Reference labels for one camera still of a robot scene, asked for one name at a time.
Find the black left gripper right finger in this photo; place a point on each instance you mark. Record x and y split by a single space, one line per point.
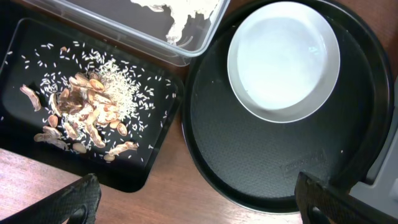
319 202

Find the grey plastic dishwasher rack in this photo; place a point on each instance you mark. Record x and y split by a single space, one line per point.
379 188

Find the clear plastic waste bin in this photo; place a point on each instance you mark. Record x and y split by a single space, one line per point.
140 27

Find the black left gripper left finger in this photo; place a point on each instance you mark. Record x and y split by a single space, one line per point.
75 203

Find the food scraps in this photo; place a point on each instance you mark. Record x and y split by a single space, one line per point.
85 101

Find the grey round plate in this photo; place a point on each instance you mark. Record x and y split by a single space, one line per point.
283 62

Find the black round tray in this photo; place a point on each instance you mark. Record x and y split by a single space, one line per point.
255 163

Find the black rectangular tray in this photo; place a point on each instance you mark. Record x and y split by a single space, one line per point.
125 176

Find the white tissue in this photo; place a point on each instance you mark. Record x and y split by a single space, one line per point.
180 10

